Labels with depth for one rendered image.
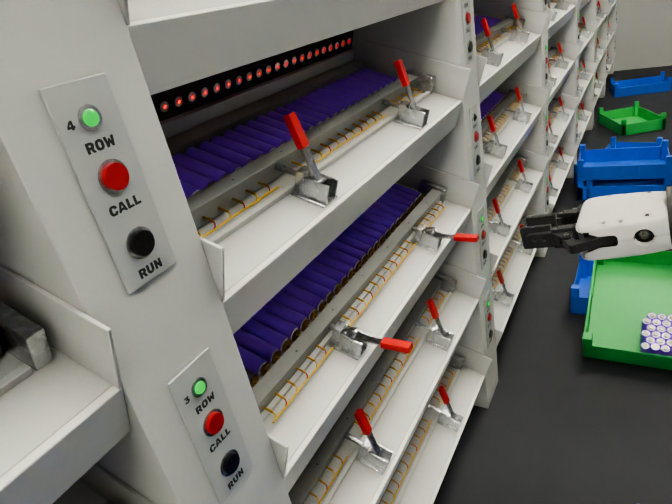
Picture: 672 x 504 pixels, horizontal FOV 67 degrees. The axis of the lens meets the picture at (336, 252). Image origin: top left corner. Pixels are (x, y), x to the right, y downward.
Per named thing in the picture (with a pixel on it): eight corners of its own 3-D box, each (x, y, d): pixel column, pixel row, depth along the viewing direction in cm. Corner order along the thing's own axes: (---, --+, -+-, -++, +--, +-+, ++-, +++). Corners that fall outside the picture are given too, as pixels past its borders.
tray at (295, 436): (465, 229, 94) (479, 184, 88) (280, 504, 49) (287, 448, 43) (368, 193, 100) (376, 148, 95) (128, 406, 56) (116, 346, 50)
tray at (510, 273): (539, 242, 162) (555, 205, 154) (490, 361, 118) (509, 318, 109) (478, 219, 169) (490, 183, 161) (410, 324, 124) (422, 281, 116)
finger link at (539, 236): (574, 254, 64) (520, 258, 68) (577, 242, 67) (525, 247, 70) (569, 231, 63) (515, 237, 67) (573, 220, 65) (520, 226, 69)
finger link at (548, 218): (580, 233, 69) (529, 238, 72) (583, 223, 71) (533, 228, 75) (576, 211, 67) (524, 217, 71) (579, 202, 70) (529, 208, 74)
